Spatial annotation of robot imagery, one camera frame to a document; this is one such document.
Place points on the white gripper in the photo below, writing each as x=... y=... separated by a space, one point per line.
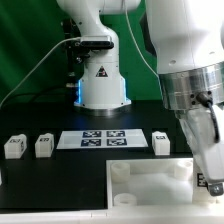
x=198 y=129

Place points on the white square tabletop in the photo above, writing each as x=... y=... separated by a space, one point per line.
x=151 y=182

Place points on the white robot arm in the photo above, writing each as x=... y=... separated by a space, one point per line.
x=186 y=36

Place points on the white front obstacle bar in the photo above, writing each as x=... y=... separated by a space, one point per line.
x=131 y=215

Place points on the white sheet with markers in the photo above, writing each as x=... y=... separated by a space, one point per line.
x=121 y=138

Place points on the black camera on base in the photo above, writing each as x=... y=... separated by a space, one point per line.
x=96 y=42

